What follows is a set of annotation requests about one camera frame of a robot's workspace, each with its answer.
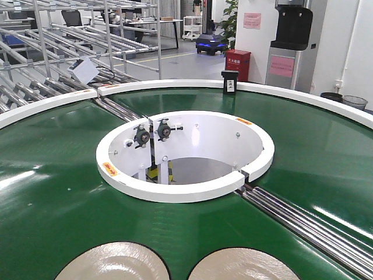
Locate beige textured plate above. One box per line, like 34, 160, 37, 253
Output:
188, 247, 299, 279
55, 241, 171, 279

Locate black sensor box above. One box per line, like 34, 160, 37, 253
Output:
221, 70, 239, 95

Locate red fire equipment box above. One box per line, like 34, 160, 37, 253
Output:
225, 50, 251, 82

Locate blue lit mobile robot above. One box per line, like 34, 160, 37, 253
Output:
196, 34, 227, 55

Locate green potted plant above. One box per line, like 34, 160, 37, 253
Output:
220, 0, 238, 50

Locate white control box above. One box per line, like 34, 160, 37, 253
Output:
67, 57, 99, 85

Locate black water dispenser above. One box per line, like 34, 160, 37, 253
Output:
265, 1, 313, 89

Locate grey waste bin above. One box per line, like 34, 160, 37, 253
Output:
342, 95, 368, 111

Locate metal roller rack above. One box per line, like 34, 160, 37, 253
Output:
1, 1, 161, 113

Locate white outer conveyor rim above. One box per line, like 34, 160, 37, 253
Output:
1, 79, 372, 129

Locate steel conveyor rollers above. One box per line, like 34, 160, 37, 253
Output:
235, 184, 372, 279

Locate white inner conveyor ring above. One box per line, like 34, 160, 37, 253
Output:
96, 110, 276, 204

